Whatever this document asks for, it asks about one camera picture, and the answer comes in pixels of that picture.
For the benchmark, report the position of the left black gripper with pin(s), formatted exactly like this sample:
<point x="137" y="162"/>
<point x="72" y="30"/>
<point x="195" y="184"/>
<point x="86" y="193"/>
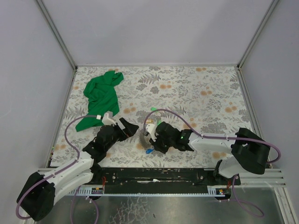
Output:
<point x="119" y="130"/>

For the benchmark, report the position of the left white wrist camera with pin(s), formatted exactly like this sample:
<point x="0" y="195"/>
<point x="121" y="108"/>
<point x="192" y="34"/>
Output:
<point x="108" y="119"/>

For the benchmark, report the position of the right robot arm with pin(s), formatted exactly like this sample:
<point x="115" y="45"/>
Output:
<point x="247" y="152"/>

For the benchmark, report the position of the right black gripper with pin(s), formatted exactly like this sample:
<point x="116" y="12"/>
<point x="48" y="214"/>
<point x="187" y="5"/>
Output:
<point x="158" y="136"/>

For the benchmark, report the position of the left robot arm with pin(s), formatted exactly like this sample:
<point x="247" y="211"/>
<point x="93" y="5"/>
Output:
<point x="42" y="191"/>

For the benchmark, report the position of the blue key tag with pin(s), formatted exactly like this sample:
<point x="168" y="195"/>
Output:
<point x="150" y="150"/>

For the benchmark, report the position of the green cloth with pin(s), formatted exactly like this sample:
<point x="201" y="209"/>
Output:
<point x="102" y="98"/>

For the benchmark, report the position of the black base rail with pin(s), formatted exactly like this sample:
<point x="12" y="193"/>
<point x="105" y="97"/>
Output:
<point x="149" y="181"/>

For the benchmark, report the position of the floral table mat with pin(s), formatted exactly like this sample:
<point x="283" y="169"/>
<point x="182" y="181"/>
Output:
<point x="208" y="99"/>

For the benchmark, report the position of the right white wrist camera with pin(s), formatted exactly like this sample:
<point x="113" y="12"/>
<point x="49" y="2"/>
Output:
<point x="150" y="130"/>

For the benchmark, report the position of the aluminium frame rail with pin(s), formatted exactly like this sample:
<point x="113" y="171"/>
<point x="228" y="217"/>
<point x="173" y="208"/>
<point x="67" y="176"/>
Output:
<point x="268" y="178"/>

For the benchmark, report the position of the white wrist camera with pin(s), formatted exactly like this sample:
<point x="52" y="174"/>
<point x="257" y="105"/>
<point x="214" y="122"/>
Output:
<point x="108" y="119"/>
<point x="150" y="130"/>

